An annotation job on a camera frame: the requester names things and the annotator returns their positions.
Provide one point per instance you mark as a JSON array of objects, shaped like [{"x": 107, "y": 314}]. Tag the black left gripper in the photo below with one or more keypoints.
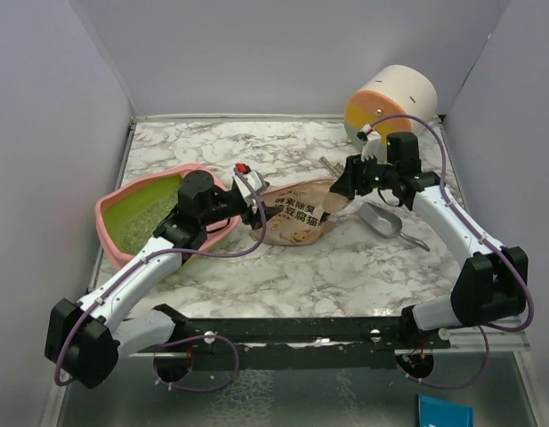
[{"x": 255, "y": 220}]

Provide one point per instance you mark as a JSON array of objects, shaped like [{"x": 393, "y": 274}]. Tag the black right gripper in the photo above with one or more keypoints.
[{"x": 351, "y": 178}]

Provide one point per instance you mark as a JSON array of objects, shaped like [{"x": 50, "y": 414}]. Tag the white bag sealing clip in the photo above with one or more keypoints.
[{"x": 336, "y": 170}]

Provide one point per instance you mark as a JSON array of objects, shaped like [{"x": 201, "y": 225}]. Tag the peach cat litter bag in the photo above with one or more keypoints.
[{"x": 305, "y": 215}]

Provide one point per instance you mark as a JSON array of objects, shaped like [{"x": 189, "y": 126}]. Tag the silver metal litter scoop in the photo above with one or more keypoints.
[{"x": 386, "y": 224}]

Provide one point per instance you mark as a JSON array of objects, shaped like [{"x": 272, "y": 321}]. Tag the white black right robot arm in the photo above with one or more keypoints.
[{"x": 492, "y": 280}]

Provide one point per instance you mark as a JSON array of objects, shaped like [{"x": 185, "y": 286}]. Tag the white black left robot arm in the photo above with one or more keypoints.
[{"x": 85, "y": 339}]

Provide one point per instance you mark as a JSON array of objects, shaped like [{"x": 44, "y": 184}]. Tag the green cat litter pile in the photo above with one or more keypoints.
[{"x": 135, "y": 232}]

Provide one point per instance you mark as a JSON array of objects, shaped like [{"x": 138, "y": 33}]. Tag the pink green litter box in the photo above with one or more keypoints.
[{"x": 117, "y": 207}]

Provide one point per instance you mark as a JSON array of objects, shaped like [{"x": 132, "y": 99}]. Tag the round pastel drawer cabinet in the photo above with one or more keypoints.
[{"x": 386, "y": 101}]

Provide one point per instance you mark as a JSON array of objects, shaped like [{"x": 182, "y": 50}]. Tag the blue card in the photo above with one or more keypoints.
[{"x": 434, "y": 412}]

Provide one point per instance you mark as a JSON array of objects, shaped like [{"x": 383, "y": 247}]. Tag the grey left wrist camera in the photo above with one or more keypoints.
[{"x": 248, "y": 184}]

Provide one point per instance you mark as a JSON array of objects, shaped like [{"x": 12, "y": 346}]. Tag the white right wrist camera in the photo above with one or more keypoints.
[{"x": 371, "y": 140}]

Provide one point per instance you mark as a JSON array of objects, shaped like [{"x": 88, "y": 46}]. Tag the aluminium frame profile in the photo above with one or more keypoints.
[{"x": 470, "y": 340}]

